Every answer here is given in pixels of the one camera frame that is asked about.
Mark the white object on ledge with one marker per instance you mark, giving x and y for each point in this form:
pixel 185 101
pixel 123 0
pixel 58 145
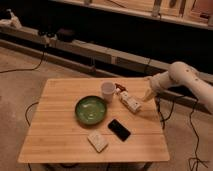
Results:
pixel 8 18

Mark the dark box on ledge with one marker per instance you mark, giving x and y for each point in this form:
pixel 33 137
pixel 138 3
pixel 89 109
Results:
pixel 65 35

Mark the white sponge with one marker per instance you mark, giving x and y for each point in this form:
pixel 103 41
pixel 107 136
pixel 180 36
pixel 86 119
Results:
pixel 98 141

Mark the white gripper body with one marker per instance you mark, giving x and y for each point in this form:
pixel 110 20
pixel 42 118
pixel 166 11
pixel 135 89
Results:
pixel 149 94

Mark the white cup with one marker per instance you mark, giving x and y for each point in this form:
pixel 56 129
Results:
pixel 108 90

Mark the wooden table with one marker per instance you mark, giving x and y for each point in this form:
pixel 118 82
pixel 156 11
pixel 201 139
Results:
pixel 55 136

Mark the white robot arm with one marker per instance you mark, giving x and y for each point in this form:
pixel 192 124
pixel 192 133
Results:
pixel 181 74

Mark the black smartphone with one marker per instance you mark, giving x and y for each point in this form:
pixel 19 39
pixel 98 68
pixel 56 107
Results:
pixel 119 130

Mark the red chili pepper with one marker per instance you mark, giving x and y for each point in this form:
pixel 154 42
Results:
pixel 120 87

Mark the green bowl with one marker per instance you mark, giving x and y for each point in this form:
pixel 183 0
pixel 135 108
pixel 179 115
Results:
pixel 90 110

